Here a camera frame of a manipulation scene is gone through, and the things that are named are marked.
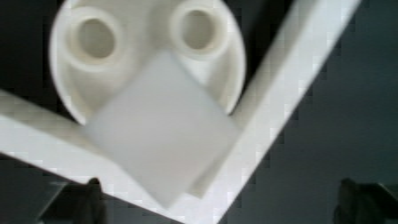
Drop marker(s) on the white U-shaped fence frame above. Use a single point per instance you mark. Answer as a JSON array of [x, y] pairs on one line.
[[45, 141]]

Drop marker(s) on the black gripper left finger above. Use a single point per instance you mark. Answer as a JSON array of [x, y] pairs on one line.
[[77, 207]]

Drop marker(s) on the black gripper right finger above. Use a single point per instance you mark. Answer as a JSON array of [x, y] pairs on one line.
[[367, 203]]

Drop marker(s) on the white stool leg with tag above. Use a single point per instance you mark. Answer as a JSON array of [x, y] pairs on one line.
[[162, 129]]

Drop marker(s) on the white round stool seat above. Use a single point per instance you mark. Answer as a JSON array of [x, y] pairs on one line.
[[113, 32]]

